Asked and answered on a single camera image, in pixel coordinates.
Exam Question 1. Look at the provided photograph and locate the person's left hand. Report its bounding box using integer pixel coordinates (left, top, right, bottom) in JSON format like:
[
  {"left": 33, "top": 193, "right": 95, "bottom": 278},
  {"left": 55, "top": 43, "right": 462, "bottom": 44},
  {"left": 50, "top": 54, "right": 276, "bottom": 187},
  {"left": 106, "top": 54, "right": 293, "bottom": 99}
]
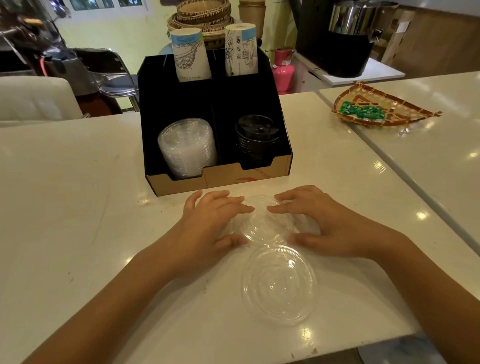
[{"left": 164, "top": 189, "right": 256, "bottom": 282}]

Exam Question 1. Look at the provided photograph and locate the black coffee roaster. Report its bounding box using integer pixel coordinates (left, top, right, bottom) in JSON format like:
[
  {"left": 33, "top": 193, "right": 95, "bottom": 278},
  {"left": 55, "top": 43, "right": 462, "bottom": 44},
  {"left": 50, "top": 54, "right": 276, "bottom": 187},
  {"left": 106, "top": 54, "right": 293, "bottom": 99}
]
[{"left": 296, "top": 0, "right": 400, "bottom": 79}]

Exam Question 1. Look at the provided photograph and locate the pink gas cylinder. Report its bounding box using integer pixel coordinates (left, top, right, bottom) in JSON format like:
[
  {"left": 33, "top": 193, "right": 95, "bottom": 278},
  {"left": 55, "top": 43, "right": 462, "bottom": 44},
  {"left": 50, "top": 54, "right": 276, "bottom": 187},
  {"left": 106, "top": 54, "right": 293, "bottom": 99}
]
[{"left": 271, "top": 47, "right": 296, "bottom": 95}]

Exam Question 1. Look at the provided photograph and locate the stack of woven baskets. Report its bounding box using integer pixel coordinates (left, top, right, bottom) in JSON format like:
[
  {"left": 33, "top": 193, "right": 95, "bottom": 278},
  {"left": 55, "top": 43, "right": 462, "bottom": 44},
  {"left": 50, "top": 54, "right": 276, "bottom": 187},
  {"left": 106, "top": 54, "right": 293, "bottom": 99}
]
[{"left": 166, "top": 0, "right": 235, "bottom": 50}]

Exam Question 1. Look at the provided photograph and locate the metal stool with backrest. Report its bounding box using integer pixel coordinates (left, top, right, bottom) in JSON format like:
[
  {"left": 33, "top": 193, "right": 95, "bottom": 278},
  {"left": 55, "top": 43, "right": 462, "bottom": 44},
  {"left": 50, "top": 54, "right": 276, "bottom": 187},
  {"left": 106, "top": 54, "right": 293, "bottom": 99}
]
[{"left": 73, "top": 47, "right": 140, "bottom": 113}]

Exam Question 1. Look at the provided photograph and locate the brown cardboard box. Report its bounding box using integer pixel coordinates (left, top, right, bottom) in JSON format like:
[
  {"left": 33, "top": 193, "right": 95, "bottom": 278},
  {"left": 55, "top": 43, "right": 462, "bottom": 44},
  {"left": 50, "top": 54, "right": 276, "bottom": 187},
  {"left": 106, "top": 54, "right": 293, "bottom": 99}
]
[{"left": 380, "top": 9, "right": 417, "bottom": 67}]

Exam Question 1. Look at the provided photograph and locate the stack of transparent lids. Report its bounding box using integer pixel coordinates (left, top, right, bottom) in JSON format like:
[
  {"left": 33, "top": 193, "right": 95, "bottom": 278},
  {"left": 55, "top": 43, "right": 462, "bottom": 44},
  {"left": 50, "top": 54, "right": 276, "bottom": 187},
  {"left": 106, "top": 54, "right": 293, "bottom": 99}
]
[{"left": 157, "top": 118, "right": 219, "bottom": 180}]

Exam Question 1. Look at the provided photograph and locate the white cabinet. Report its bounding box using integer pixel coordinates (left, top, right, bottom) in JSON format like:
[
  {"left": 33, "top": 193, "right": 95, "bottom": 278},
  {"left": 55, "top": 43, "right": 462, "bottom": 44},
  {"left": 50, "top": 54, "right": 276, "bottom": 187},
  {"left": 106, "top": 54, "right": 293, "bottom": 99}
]
[{"left": 292, "top": 52, "right": 407, "bottom": 94}]

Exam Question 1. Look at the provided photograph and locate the woven bamboo tray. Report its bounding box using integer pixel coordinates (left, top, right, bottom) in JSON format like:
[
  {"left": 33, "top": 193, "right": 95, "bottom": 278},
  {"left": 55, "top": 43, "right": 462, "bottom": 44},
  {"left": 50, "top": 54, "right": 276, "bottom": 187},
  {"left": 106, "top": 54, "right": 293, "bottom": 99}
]
[{"left": 331, "top": 81, "right": 443, "bottom": 128}]

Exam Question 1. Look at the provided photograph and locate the black cardboard organizer box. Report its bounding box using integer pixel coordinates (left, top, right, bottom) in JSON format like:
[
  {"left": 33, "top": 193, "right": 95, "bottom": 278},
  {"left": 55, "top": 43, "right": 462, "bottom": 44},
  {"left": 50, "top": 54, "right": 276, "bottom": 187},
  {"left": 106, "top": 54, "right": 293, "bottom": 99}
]
[{"left": 137, "top": 46, "right": 294, "bottom": 197}]

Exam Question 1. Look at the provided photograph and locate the paper cup stack boat print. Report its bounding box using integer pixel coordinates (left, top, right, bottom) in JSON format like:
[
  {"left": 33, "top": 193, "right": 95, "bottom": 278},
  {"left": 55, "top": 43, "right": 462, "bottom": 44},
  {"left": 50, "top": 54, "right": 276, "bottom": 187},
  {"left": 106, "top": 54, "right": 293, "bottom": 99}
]
[{"left": 169, "top": 27, "right": 213, "bottom": 83}]

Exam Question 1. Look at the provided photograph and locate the person's right hand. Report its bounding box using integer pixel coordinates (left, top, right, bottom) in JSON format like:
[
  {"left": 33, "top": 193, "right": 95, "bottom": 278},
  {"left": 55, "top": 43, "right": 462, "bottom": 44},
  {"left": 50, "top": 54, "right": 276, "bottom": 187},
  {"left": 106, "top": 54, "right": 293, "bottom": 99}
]
[{"left": 266, "top": 184, "right": 408, "bottom": 263}]

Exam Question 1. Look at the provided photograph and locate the white padded chair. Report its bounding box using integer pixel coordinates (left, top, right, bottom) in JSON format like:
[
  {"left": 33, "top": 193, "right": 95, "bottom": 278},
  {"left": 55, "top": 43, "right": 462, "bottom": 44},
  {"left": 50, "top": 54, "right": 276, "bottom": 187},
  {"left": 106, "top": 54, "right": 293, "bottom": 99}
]
[{"left": 0, "top": 76, "right": 85, "bottom": 123}]

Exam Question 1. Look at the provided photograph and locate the stack of black lids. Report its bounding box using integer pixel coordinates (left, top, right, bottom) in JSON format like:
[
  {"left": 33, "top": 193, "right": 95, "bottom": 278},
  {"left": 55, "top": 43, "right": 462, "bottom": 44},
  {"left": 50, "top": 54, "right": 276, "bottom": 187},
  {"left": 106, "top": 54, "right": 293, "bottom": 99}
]
[{"left": 235, "top": 114, "right": 281, "bottom": 168}]

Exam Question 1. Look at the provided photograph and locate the paper cup stack building print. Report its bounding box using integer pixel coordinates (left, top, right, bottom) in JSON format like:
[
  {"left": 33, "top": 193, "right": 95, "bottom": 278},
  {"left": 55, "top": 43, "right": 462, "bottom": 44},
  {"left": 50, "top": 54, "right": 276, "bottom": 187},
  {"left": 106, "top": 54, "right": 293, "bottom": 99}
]
[{"left": 224, "top": 23, "right": 259, "bottom": 77}]

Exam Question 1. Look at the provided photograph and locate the person's right forearm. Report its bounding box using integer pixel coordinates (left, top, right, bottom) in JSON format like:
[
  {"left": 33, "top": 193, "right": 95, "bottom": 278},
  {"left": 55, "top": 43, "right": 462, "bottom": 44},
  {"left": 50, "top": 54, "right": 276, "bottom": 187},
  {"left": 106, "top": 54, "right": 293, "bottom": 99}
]
[{"left": 371, "top": 230, "right": 480, "bottom": 364}]

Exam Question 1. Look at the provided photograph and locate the white framed window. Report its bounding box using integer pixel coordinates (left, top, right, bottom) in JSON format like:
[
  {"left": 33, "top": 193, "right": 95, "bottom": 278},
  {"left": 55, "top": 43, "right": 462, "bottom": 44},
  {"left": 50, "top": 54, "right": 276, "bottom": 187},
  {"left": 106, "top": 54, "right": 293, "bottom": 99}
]
[{"left": 56, "top": 0, "right": 149, "bottom": 20}]

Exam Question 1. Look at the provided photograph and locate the person's left forearm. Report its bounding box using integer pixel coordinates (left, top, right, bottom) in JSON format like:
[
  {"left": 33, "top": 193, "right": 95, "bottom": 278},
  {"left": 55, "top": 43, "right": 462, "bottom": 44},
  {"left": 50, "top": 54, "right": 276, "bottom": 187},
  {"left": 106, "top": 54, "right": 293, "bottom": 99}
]
[{"left": 22, "top": 236, "right": 185, "bottom": 364}]

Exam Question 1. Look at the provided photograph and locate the silver coffee roaster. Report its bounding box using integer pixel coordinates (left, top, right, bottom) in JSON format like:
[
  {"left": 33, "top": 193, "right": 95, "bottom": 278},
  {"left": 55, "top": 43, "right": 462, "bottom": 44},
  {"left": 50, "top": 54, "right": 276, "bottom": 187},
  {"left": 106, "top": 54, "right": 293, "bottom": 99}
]
[{"left": 0, "top": 0, "right": 76, "bottom": 76}]

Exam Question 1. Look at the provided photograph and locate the pile of green packets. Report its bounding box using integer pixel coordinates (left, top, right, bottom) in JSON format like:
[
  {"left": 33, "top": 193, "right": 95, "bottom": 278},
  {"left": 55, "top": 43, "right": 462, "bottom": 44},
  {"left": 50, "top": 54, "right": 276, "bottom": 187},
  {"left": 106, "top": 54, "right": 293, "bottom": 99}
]
[{"left": 339, "top": 100, "right": 386, "bottom": 122}]

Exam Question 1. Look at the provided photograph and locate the transparent plastic lid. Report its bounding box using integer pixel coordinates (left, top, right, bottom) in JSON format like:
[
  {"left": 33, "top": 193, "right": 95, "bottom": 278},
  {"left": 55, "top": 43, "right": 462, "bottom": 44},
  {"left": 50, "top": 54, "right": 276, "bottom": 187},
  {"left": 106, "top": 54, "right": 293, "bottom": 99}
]
[
  {"left": 227, "top": 194, "right": 301, "bottom": 248},
  {"left": 241, "top": 244, "right": 317, "bottom": 326}
]

